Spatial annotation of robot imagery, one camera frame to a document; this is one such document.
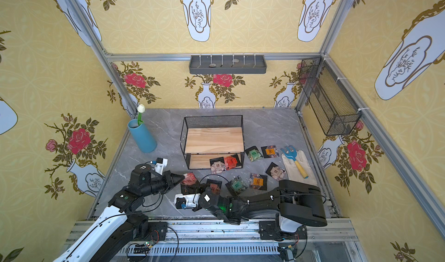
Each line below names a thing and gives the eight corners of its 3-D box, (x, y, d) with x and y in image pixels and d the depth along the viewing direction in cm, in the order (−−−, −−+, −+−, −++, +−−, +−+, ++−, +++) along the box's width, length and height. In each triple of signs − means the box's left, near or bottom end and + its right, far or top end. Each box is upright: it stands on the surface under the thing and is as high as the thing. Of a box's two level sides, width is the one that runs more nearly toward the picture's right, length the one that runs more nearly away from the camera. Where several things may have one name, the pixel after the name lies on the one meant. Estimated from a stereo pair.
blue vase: (137, 153, 101) (120, 131, 85) (141, 141, 107) (126, 118, 91) (155, 153, 101) (141, 131, 85) (158, 141, 107) (146, 118, 91)
